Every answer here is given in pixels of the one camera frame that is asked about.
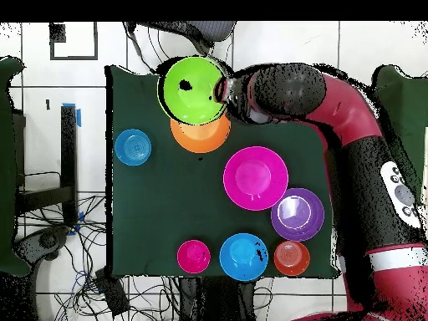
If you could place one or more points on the large green bowl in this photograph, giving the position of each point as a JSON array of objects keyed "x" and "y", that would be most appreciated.
[{"x": 194, "y": 100}]

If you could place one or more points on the large orange bowl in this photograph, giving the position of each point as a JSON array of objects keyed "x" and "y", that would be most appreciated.
[{"x": 200, "y": 138}]

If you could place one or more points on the purple bowl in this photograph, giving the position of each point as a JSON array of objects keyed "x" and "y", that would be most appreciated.
[{"x": 297, "y": 214}]

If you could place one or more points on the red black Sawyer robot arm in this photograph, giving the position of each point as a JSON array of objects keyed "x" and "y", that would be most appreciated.
[{"x": 351, "y": 110}]

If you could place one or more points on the grey office chair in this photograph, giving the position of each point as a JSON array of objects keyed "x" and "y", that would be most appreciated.
[{"x": 210, "y": 30}]

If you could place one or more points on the large pink bowl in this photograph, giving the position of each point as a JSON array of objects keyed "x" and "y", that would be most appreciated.
[{"x": 255, "y": 179}]

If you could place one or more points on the blue cup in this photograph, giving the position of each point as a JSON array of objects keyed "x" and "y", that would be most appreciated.
[{"x": 132, "y": 147}]

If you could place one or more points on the dark green tablecloth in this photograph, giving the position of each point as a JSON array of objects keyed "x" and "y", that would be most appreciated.
[{"x": 150, "y": 200}]

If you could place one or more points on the blue bowl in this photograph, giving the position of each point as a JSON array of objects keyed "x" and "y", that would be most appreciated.
[{"x": 242, "y": 255}]

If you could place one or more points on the small crimson bowl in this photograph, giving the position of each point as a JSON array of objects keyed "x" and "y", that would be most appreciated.
[{"x": 194, "y": 256}]

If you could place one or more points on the orange cup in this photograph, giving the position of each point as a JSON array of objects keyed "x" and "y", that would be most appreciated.
[{"x": 291, "y": 258}]

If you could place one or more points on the green cloth on side table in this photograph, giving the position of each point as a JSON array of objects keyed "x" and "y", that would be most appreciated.
[
  {"x": 6, "y": 167},
  {"x": 409, "y": 110}
]

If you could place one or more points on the black power strip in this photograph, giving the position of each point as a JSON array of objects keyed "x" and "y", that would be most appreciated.
[{"x": 112, "y": 291}]

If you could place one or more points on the black chair base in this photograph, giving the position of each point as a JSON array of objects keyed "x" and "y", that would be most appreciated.
[{"x": 46, "y": 240}]

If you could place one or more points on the black metal frame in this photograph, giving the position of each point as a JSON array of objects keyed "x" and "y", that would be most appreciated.
[{"x": 68, "y": 150}]

